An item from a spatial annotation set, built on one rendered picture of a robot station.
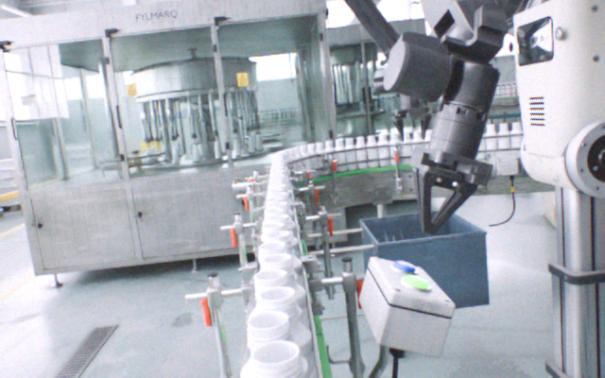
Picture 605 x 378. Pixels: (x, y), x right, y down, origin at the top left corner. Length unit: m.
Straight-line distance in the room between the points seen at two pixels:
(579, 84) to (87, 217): 4.12
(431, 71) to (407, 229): 1.20
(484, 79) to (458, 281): 0.97
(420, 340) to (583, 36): 0.67
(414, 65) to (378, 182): 2.05
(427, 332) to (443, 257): 0.85
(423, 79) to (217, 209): 3.85
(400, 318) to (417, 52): 0.30
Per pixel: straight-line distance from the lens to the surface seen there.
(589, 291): 1.22
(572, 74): 1.06
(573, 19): 1.06
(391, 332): 0.61
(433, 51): 0.59
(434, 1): 0.66
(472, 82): 0.59
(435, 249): 1.44
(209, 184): 4.31
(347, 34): 6.23
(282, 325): 0.43
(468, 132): 0.58
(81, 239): 4.70
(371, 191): 2.59
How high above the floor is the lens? 1.34
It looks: 8 degrees down
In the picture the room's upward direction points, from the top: 6 degrees counter-clockwise
